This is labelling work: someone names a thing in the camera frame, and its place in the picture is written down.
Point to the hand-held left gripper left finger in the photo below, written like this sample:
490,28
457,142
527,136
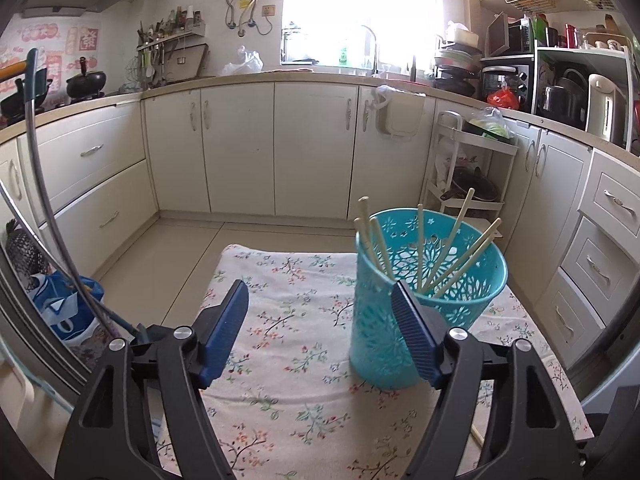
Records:
222,332

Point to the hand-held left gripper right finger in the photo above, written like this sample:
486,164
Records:
415,337

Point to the teal plastic basket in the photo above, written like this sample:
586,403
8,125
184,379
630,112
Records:
375,350

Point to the floral cloth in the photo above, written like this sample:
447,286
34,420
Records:
300,360

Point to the black pan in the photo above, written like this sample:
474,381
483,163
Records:
470,185

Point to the blue and white bag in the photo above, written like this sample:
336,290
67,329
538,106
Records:
60,310

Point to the cream base cabinets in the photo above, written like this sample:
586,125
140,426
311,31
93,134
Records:
240,150

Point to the white rolling trolley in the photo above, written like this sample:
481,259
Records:
492,148

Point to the dark speckled object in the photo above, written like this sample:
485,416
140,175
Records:
25,255

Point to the white hanging bin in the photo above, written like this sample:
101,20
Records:
400,115

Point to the bag of green vegetables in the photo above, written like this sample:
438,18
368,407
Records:
487,125

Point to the red plastic bag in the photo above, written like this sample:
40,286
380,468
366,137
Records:
502,99

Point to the clear plastic bag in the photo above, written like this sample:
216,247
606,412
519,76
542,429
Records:
245,64

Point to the dish rack with dishes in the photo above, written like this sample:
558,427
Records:
457,70

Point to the cutting board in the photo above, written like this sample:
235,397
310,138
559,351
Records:
186,61

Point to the black toaster oven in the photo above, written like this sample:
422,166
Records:
505,77

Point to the black wok with lid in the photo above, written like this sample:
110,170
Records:
86,84

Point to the chrome faucet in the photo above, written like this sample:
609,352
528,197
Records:
375,55

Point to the green bottle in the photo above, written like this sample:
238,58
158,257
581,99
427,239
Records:
343,57

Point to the white thermos pot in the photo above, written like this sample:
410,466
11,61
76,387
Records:
605,110

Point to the white plastic container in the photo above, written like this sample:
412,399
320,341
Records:
459,35

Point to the black cooking pot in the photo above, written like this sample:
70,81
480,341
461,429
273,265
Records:
20,102

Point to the black small appliance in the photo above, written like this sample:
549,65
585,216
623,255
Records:
521,37

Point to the white shelf unit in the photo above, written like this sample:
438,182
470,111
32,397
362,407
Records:
580,55

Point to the bright window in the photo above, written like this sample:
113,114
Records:
350,5

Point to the red bottle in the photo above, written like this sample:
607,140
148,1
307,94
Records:
571,35

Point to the wall rack with utensils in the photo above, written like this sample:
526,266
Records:
170,35

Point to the wall socket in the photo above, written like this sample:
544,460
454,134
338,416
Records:
268,10

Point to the pink wall stickers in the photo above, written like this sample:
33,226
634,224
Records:
45,35

